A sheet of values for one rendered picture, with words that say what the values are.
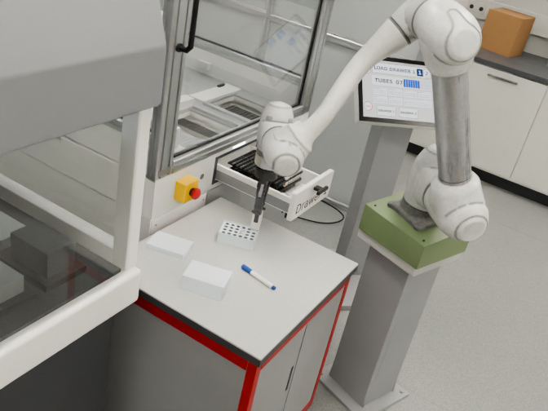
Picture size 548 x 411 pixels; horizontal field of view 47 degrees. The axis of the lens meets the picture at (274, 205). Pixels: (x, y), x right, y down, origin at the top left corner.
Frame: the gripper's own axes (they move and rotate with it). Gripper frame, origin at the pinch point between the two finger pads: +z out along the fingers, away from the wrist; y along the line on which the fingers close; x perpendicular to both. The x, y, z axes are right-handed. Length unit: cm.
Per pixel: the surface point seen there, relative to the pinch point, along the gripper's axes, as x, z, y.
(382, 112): -36, -16, 91
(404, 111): -46, -17, 96
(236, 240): 4.6, 5.2, -7.2
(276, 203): -4.6, -1.7, 11.3
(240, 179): 10.4, -3.9, 17.5
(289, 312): -18.1, 7.7, -33.9
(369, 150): -36, 9, 107
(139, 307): 24.6, 15.4, -39.4
